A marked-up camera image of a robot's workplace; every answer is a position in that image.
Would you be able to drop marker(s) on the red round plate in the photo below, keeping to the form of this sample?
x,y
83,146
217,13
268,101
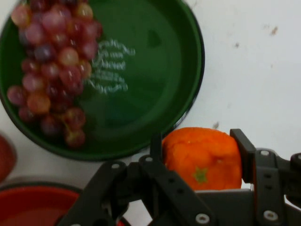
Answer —
x,y
35,207

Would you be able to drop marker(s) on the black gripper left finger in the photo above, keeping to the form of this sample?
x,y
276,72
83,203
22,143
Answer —
x,y
150,188

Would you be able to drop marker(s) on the dark green round plate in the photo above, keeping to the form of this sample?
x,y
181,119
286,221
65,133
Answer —
x,y
145,94

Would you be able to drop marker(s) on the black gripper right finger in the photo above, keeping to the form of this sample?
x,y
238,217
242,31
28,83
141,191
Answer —
x,y
268,183

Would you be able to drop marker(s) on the bunch of red grapes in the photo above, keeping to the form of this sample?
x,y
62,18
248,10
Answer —
x,y
56,66

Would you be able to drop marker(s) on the red egg-shaped fruit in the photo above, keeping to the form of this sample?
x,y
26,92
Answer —
x,y
5,160

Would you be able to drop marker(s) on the orange toy fruit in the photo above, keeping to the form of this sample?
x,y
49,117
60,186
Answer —
x,y
202,153

